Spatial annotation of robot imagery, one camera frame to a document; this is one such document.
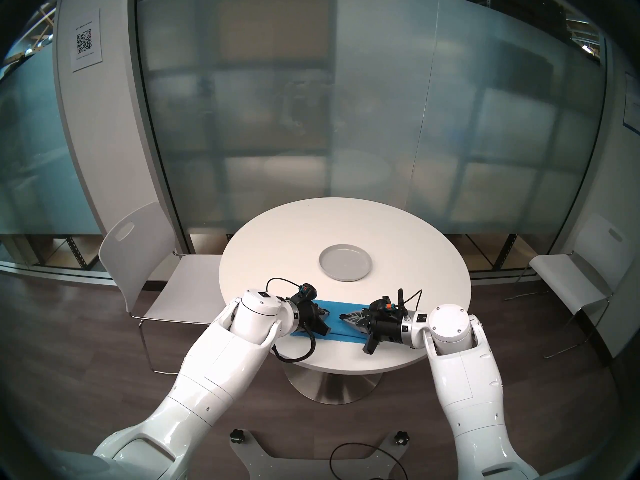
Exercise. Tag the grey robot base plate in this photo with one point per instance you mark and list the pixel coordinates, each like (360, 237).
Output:
(310, 466)

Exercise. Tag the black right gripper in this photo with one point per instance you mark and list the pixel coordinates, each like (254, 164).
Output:
(390, 329)

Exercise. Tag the black star knob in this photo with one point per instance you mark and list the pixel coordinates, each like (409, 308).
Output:
(401, 438)
(237, 435)

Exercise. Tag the white plastic chair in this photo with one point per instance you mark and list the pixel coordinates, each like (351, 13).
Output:
(137, 244)
(580, 279)

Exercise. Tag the black metal shelf frame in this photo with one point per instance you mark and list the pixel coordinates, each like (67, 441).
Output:
(71, 254)
(506, 254)

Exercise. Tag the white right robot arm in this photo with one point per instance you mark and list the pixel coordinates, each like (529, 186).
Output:
(465, 384)

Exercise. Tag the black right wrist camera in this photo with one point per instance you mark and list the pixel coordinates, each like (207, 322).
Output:
(386, 306)

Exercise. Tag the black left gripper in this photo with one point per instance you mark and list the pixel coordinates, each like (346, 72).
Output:
(309, 319)

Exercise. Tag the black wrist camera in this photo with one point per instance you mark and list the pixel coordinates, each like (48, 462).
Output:
(386, 306)
(306, 293)

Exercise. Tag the brushed steel table base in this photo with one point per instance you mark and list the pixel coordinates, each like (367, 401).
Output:
(332, 386)

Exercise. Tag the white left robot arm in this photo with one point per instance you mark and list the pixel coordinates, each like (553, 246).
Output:
(225, 369)

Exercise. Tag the grey round plate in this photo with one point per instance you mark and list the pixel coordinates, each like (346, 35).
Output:
(345, 262)

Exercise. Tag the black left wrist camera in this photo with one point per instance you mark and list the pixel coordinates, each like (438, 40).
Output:
(306, 293)

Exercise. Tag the blue cloth napkin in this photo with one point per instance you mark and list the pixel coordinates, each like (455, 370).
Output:
(335, 329)

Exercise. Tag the white QR code sign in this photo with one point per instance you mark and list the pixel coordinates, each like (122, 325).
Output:
(87, 41)

